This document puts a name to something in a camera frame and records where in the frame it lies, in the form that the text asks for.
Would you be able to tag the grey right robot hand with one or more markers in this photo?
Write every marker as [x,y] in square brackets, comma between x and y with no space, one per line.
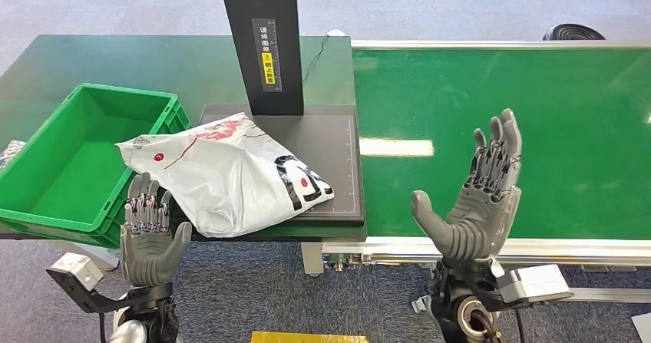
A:
[478,224]

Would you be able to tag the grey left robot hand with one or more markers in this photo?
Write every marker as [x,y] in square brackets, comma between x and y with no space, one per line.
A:
[150,254]

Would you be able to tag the white plastic mailer package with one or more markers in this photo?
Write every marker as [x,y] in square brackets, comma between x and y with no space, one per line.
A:
[229,183]

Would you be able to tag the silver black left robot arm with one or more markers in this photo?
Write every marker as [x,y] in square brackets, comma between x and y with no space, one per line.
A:
[147,320]

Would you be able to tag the aluminium conveyor stand beam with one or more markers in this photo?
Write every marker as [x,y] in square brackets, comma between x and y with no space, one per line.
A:
[610,295]

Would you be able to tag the green conveyor belt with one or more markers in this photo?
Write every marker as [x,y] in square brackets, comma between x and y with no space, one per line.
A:
[574,107]

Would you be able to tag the green plastic crate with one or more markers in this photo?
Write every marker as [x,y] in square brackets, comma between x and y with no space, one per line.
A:
[71,173]

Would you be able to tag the crumpled clear plastic bag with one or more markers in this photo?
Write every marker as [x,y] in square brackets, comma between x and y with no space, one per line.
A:
[10,152]

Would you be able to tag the yellow floor marking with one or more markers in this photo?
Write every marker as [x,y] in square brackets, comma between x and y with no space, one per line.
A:
[305,337]

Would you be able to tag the grey flat floor plate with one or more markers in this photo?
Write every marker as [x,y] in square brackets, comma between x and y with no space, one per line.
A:
[643,329]

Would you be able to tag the dark green table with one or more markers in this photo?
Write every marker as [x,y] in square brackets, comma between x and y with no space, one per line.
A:
[127,58]

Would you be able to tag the black ribbed round object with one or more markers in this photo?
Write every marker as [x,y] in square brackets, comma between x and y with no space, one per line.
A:
[573,32]

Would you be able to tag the black yellow column label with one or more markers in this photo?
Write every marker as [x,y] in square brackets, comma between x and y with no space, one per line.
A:
[267,56]

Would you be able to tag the small white round object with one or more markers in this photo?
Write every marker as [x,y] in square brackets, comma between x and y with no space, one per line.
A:
[335,32]

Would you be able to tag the black scanner column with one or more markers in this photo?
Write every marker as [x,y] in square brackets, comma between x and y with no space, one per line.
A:
[262,0]

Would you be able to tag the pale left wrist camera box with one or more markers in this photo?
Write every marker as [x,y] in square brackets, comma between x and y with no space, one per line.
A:
[76,270]

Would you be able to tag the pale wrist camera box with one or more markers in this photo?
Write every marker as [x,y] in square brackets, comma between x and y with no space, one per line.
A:
[76,270]
[536,282]

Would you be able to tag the black left camera bracket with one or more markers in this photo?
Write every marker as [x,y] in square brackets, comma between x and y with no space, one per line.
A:
[86,300]

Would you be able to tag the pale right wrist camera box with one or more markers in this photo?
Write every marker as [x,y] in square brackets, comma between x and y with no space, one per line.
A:
[536,282]

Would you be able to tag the aluminium conveyor support bracket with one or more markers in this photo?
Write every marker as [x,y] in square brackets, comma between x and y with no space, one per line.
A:
[421,304]

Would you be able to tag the aluminium conveyor frame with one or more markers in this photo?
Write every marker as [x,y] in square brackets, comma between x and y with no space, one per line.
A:
[585,251]

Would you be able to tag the black scanner base plate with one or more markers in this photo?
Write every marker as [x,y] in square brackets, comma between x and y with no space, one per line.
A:
[335,142]

